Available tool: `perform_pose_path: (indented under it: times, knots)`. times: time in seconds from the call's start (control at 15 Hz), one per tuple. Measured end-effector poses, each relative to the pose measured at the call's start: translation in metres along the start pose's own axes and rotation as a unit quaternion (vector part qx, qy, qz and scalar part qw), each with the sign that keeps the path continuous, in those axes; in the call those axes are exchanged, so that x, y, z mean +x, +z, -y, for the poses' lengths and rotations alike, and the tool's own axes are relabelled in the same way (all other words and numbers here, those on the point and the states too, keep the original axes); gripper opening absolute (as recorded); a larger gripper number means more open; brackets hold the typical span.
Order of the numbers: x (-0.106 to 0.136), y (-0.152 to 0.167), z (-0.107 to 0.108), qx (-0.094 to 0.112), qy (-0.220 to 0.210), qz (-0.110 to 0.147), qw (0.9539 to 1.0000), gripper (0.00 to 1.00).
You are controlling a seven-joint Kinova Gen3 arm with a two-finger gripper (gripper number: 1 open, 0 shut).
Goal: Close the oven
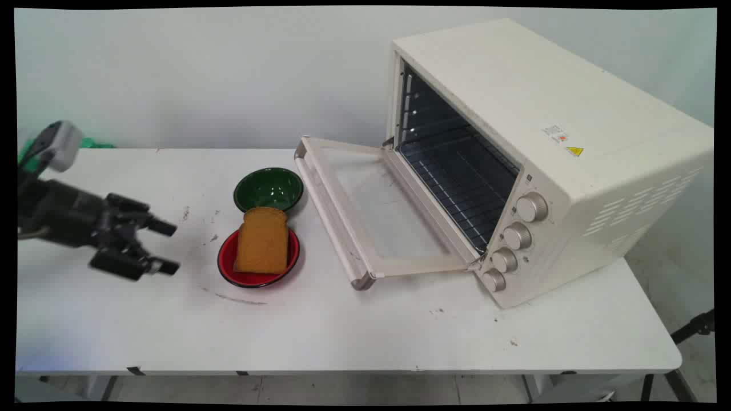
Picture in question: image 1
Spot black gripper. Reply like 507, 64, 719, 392
17, 178, 181, 282

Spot red bowl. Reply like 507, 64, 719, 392
217, 227, 301, 288

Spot brown bread slice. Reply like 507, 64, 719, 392
234, 206, 290, 275

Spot green bowl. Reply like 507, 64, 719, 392
233, 167, 304, 215

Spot glass oven door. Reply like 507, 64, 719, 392
294, 135, 484, 292

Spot metal oven rack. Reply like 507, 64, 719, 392
400, 127, 519, 253

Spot silver oven knob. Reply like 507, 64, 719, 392
503, 222, 533, 251
491, 248, 519, 274
481, 269, 507, 293
516, 192, 549, 223

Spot cream toaster oven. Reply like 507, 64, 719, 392
385, 18, 715, 309

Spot black tripod leg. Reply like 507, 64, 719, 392
640, 308, 716, 402

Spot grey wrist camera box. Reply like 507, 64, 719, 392
24, 120, 85, 173

